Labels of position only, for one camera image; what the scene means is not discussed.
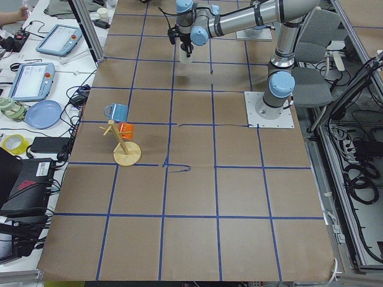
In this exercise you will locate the wooden mug tree stand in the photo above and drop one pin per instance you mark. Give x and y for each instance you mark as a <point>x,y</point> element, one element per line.
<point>126,153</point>

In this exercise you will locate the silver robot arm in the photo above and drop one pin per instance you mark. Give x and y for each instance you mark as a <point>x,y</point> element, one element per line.
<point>196,24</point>

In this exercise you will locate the black computer box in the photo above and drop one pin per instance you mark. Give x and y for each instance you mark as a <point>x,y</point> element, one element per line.
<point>24,185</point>

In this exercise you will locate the black power adapter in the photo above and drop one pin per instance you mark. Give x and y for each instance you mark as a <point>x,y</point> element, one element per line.
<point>49,144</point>

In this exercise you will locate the white mug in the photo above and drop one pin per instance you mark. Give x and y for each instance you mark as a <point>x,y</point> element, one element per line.
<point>184,58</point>

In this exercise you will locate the green tape rolls stack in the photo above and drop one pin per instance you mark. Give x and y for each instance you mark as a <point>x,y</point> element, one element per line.
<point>12,109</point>

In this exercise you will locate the blue mug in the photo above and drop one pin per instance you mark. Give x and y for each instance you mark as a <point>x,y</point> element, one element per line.
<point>116,112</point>

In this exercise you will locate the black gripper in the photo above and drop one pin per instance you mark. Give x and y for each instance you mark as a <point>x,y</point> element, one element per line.
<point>184,40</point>

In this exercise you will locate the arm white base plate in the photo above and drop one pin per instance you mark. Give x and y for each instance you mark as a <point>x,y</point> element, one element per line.
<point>259,115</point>

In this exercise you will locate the lower teach pendant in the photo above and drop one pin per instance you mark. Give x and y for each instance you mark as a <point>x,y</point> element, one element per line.
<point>33,82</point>

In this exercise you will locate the teach pendant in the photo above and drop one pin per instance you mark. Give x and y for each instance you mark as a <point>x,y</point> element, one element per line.
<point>60,41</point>
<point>33,82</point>

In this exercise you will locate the blue plate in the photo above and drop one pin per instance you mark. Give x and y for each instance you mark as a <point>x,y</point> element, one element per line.
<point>43,114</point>

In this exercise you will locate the upper teach pendant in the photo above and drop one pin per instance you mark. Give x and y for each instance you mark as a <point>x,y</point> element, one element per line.
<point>60,41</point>

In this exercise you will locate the yellow tape roll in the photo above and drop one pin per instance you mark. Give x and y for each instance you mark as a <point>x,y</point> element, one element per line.
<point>15,144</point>

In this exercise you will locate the grey office chair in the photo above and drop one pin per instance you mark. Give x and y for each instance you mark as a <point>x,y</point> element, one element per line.
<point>311,89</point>

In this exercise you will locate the orange mug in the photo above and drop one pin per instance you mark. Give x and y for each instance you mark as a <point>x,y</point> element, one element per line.
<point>126,130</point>

